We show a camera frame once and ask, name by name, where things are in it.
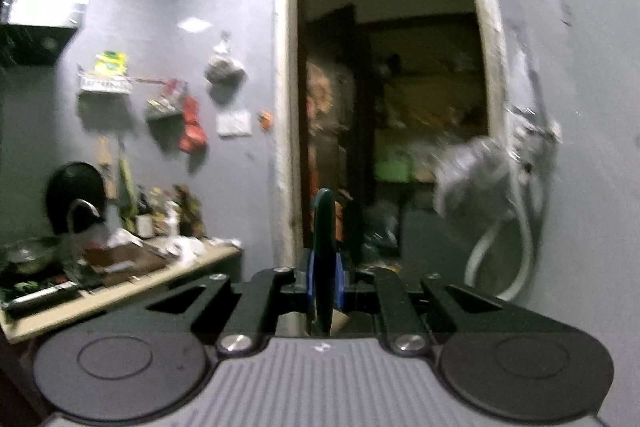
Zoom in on steel pot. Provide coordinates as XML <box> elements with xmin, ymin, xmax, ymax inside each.
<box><xmin>0</xmin><ymin>239</ymin><xmax>56</xmax><ymax>276</ymax></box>

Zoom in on red plastic bag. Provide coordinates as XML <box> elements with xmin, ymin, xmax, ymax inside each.
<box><xmin>178</xmin><ymin>95</ymin><xmax>209</xmax><ymax>153</ymax></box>

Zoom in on small hanging plastic bag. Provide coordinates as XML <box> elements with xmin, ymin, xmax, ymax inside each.
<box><xmin>204</xmin><ymin>34</ymin><xmax>249</xmax><ymax>86</ymax></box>

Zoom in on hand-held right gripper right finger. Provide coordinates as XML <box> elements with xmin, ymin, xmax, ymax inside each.
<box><xmin>334</xmin><ymin>251</ymin><xmax>559</xmax><ymax>355</ymax></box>

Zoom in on dark cutting board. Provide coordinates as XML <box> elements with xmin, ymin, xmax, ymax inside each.
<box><xmin>82</xmin><ymin>241</ymin><xmax>169</xmax><ymax>288</ymax></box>

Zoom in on black range hood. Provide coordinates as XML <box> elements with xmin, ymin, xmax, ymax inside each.
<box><xmin>0</xmin><ymin>0</ymin><xmax>91</xmax><ymax>68</ymax></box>

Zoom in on green box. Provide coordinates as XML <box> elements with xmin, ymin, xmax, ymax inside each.
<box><xmin>374</xmin><ymin>159</ymin><xmax>414</xmax><ymax>182</ymax></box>

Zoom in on group of condiment bottles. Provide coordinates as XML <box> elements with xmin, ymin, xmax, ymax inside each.
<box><xmin>133</xmin><ymin>184</ymin><xmax>207</xmax><ymax>239</ymax></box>

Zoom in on yellow green packet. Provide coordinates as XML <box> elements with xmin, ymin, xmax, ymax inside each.
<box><xmin>94</xmin><ymin>51</ymin><xmax>127</xmax><ymax>76</ymax></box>

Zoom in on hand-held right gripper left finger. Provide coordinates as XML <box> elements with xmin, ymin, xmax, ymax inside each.
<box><xmin>90</xmin><ymin>251</ymin><xmax>317</xmax><ymax>354</ymax></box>

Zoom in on green handled knife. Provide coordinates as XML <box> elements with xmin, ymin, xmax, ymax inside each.
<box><xmin>307</xmin><ymin>188</ymin><xmax>341</xmax><ymax>338</ymax></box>

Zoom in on metal wall rack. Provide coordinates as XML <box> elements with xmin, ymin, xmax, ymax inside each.
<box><xmin>77</xmin><ymin>64</ymin><xmax>134</xmax><ymax>96</ymax></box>

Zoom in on wooden counter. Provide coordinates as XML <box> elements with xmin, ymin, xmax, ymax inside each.
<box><xmin>0</xmin><ymin>239</ymin><xmax>244</xmax><ymax>346</ymax></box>

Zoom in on dark wooden door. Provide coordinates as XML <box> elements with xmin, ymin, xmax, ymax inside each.
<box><xmin>302</xmin><ymin>6</ymin><xmax>374</xmax><ymax>258</ymax></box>

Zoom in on sunflower door decoration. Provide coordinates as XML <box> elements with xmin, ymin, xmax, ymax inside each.
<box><xmin>305</xmin><ymin>61</ymin><xmax>351</xmax><ymax>143</ymax></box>

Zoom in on metal wall faucet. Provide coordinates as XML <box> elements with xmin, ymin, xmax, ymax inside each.
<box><xmin>504</xmin><ymin>104</ymin><xmax>562</xmax><ymax>168</ymax></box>

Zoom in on white door frame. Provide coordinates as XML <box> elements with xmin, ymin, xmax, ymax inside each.
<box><xmin>272</xmin><ymin>0</ymin><xmax>511</xmax><ymax>268</ymax></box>

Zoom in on white flexible hose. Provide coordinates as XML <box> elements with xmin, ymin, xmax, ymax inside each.
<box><xmin>463</xmin><ymin>166</ymin><xmax>539</xmax><ymax>303</ymax></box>

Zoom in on white cloth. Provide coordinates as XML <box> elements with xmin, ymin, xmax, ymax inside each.
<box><xmin>164</xmin><ymin>234</ymin><xmax>207</xmax><ymax>261</ymax></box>

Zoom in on black wok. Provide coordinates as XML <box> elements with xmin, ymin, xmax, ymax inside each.
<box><xmin>43</xmin><ymin>160</ymin><xmax>109</xmax><ymax>238</ymax></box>

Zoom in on metal sink faucet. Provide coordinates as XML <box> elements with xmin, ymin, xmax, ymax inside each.
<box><xmin>66</xmin><ymin>199</ymin><xmax>107</xmax><ymax>278</ymax></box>

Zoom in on storage shelf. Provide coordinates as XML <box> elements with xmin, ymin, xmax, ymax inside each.
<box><xmin>374</xmin><ymin>56</ymin><xmax>489</xmax><ymax>183</ymax></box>

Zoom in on clear plastic bag dark contents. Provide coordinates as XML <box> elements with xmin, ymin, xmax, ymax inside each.
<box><xmin>432</xmin><ymin>135</ymin><xmax>519</xmax><ymax>223</ymax></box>

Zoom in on grey appliance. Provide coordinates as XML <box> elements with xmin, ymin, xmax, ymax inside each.
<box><xmin>399</xmin><ymin>201</ymin><xmax>481</xmax><ymax>278</ymax></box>

